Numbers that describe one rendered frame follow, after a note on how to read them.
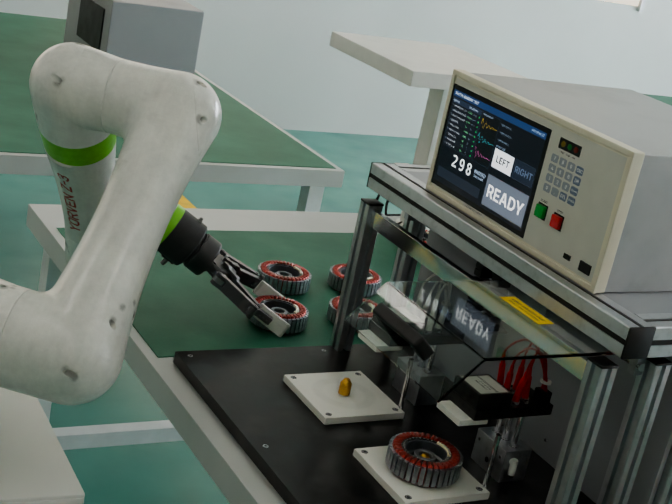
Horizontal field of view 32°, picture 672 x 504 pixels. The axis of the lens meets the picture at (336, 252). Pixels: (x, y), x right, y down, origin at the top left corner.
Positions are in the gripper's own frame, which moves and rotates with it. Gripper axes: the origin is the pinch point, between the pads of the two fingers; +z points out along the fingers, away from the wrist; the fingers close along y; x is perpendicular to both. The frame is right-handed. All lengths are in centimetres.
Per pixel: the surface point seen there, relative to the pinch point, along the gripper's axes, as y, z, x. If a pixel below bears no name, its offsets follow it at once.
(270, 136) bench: -144, 0, -2
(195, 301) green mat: -4.0, -12.5, -9.6
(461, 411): 53, 17, 22
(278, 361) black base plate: 21.5, 0.1, 0.0
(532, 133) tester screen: 40, -1, 58
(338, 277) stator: -21.8, 10.3, 7.4
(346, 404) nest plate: 36.3, 9.0, 6.4
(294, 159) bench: -122, 6, 1
